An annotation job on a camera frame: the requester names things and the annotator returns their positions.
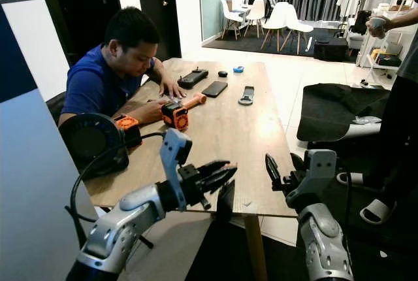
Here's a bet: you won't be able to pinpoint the orange black power tool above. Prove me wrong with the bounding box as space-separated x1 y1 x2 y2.
162 93 208 131

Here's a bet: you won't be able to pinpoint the grey white cup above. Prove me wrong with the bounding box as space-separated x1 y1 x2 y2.
367 14 387 29

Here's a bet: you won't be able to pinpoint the seated man's right hand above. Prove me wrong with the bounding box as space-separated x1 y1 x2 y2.
145 101 170 121

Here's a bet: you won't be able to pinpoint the seated man's left hand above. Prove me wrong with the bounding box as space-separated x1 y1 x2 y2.
160 77 187 99

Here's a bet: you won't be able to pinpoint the standing person's hand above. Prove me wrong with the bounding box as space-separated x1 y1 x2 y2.
364 21 390 39

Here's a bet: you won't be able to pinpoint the light wooden table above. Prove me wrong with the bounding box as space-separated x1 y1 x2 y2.
82 58 298 281

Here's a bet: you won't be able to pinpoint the black smartphone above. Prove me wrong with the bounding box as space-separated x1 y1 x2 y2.
201 81 229 98

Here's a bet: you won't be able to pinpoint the white chair seat shell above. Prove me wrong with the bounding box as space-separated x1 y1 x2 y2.
349 116 383 139

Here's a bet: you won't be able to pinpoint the orange black battery pack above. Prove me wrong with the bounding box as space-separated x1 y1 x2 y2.
114 115 143 148

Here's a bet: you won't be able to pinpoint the black handheld controller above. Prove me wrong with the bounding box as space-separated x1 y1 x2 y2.
177 69 210 90

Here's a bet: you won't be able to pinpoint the standing person black trousers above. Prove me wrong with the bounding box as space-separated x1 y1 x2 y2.
336 3 418 226

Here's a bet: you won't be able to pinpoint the black floor box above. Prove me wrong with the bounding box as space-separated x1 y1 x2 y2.
313 37 350 63

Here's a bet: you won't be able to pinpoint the seated man in blue shirt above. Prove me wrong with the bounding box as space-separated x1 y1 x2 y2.
59 7 187 128

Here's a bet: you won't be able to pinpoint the blue and white partition board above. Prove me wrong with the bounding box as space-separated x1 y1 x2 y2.
0 0 99 281

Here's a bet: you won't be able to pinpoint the white shelf rack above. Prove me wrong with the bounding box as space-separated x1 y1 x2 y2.
356 0 418 86

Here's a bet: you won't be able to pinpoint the black bag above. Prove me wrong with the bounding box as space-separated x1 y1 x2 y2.
351 10 373 33

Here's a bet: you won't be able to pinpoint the black door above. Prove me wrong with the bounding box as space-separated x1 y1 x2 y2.
134 0 182 59

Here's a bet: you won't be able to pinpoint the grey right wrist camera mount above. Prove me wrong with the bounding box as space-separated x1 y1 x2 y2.
286 149 338 213

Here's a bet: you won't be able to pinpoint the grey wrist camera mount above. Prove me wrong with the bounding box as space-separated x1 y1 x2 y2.
286 149 338 213
160 129 193 193

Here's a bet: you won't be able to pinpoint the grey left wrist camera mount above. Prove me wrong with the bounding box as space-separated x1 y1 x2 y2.
160 129 193 193

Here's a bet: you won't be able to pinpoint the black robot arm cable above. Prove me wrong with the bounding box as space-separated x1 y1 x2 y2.
65 131 167 249

